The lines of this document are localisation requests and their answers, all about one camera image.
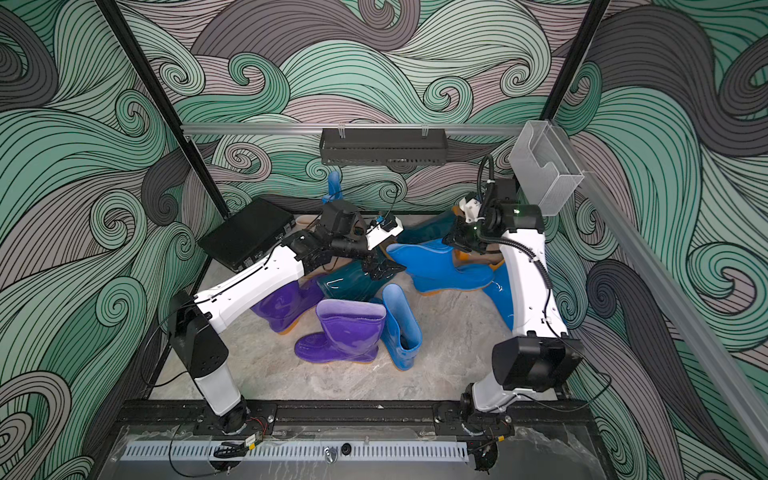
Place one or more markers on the aluminium rail wall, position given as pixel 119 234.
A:
pixel 744 401
pixel 275 128

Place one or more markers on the beige boot left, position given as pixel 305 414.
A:
pixel 308 222

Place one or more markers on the teal boot center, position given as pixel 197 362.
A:
pixel 350 283

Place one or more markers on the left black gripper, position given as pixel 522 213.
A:
pixel 381 270

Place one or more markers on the aluminium rail back wall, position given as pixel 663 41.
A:
pixel 275 128

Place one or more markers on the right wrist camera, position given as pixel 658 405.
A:
pixel 471 209

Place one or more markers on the purple boot front center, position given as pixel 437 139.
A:
pixel 350 331

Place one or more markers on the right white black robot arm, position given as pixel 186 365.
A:
pixel 540 356

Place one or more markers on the purple boot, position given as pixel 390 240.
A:
pixel 350 331
pixel 282 308

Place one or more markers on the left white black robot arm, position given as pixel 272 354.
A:
pixel 194 328

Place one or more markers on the blue boot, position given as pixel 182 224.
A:
pixel 334 187
pixel 432 268
pixel 402 335
pixel 499 292

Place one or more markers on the teal boot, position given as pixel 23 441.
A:
pixel 350 283
pixel 429 228

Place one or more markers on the beige boot rear right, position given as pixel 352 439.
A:
pixel 493 259

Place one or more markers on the white slotted cable duct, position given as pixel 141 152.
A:
pixel 307 451

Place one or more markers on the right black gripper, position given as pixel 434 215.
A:
pixel 456 235

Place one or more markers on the aluminium rail right wall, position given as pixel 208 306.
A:
pixel 744 401

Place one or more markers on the white mesh wall basket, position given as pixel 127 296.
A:
pixel 545 164

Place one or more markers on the beige boot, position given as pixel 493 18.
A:
pixel 308 222
pixel 493 259

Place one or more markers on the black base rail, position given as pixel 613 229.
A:
pixel 270 416

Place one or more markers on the black case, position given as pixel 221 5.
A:
pixel 248 235

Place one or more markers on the teal boot rear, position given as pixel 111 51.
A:
pixel 429 228

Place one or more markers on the purple boot rear left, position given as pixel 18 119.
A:
pixel 282 308

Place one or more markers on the blue boot front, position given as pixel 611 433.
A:
pixel 402 335

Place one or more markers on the black wall shelf tray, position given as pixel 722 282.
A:
pixel 382 146

